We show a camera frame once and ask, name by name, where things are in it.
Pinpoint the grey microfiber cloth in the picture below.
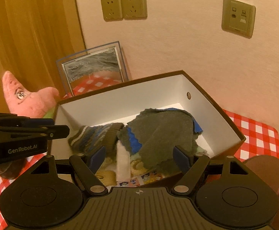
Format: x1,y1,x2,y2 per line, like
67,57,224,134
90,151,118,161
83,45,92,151
117,108,202,176

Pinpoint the green microfiber cloth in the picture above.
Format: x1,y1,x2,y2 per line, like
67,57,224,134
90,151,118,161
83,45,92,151
130,146,207,161

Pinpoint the beige sock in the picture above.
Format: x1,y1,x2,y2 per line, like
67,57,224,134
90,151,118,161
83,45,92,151
95,170,117,186

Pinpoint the blue microfiber cloth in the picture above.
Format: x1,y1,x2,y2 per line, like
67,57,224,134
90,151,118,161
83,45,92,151
125,108,203,155

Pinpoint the brown open storage box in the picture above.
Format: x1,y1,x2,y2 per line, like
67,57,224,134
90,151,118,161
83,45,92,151
46,70,247,188

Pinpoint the orange brown curtain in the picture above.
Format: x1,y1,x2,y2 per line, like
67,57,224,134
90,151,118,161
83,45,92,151
0,0,85,113

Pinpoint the striped knitted sock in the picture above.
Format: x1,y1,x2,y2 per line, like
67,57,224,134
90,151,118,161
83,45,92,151
68,122,124,159

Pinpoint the framed picture against wall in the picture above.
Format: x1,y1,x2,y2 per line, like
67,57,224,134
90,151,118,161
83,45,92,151
56,41,130,97

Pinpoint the single wall outlet plate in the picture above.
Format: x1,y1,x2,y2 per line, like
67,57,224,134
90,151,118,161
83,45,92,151
221,0,256,39

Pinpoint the white cloth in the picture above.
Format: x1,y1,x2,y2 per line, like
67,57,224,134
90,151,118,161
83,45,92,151
116,140,131,182

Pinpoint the red white checkered tablecloth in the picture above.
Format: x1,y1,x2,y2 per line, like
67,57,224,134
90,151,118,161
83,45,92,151
0,73,279,230

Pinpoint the double wall power socket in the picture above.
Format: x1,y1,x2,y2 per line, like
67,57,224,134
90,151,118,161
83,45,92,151
101,0,148,21

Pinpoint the pink starfish plush toy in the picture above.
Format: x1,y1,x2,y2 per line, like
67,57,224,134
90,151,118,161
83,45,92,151
2,71,60,118

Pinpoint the cream hair scrunchie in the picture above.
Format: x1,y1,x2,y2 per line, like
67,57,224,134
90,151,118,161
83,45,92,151
98,157,148,177

